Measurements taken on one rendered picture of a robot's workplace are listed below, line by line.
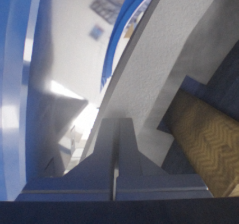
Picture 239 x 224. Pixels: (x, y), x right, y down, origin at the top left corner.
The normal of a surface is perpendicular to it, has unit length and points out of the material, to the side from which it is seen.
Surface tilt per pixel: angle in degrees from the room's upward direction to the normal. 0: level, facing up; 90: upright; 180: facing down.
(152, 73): 90
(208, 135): 115
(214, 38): 90
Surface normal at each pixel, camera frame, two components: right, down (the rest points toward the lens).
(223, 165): -0.92, -0.38
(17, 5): -0.02, 0.29
